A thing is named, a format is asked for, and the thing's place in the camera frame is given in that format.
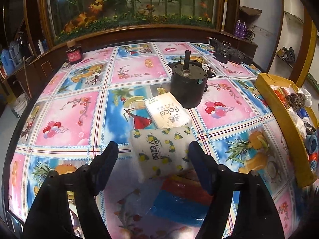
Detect black plastic bag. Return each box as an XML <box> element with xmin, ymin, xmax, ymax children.
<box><xmin>304</xmin><ymin>122</ymin><xmax>317</xmax><ymax>137</ymax></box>

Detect fish tank with artificial plants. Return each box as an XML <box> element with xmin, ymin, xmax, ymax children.
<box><xmin>46</xmin><ymin>0</ymin><xmax>220</xmax><ymax>45</ymax></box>

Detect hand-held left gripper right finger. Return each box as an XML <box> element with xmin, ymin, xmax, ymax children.
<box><xmin>188</xmin><ymin>141</ymin><xmax>286</xmax><ymax>239</ymax></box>

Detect fruit print tablecloth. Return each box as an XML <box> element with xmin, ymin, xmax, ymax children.
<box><xmin>7</xmin><ymin>41</ymin><xmax>314</xmax><ymax>239</ymax></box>

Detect black tool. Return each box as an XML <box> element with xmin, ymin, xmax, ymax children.
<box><xmin>206</xmin><ymin>37</ymin><xmax>253</xmax><ymax>65</ymax></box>

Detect red and blue towel pack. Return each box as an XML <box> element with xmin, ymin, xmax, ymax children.
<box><xmin>149</xmin><ymin>172</ymin><xmax>215</xmax><ymax>228</ymax></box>

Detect wooden stick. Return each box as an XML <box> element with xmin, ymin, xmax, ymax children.
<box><xmin>22</xmin><ymin>56</ymin><xmax>32</xmax><ymax>99</ymax></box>

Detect striped towel roll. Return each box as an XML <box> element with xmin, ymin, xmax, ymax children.
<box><xmin>274</xmin><ymin>88</ymin><xmax>289</xmax><ymax>102</ymax></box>

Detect grey-blue kettle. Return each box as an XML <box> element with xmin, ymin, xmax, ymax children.
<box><xmin>9</xmin><ymin>41</ymin><xmax>23</xmax><ymax>65</ymax></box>

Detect brown knitted cloth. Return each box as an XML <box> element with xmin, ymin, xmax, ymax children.
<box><xmin>285</xmin><ymin>92</ymin><xmax>306</xmax><ymax>111</ymax></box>

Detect tangled cables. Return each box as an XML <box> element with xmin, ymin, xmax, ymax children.
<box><xmin>245</xmin><ymin>25</ymin><xmax>257</xmax><ymax>41</ymax></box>

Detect blue thermos jug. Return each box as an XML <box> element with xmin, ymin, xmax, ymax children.
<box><xmin>0</xmin><ymin>48</ymin><xmax>14</xmax><ymax>76</ymax></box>

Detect white tissue pack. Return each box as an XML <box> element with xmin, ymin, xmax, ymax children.
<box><xmin>144</xmin><ymin>92</ymin><xmax>192</xmax><ymax>129</ymax></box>

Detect white plastic bag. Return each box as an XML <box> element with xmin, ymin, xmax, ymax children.
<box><xmin>298</xmin><ymin>88</ymin><xmax>313</xmax><ymax>107</ymax></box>

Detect red jar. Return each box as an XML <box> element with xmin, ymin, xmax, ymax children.
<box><xmin>65</xmin><ymin>41</ymin><xmax>84</xmax><ymax>64</ymax></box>

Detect lemon print tissue pack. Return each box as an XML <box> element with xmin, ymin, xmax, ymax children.
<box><xmin>129</xmin><ymin>126</ymin><xmax>197</xmax><ymax>183</ymax></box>

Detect blue cloth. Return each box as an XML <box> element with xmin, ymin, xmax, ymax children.
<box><xmin>305</xmin><ymin>133</ymin><xmax>319</xmax><ymax>155</ymax></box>

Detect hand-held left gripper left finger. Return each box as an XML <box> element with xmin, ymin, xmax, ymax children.
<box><xmin>24</xmin><ymin>141</ymin><xmax>119</xmax><ymax>239</ymax></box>

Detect white bucket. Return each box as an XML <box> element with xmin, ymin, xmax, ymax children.
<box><xmin>12</xmin><ymin>93</ymin><xmax>28</xmax><ymax>117</ymax></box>

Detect pair of shoes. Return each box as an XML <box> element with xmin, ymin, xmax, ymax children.
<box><xmin>277</xmin><ymin>47</ymin><xmax>296</xmax><ymax>63</ymax></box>

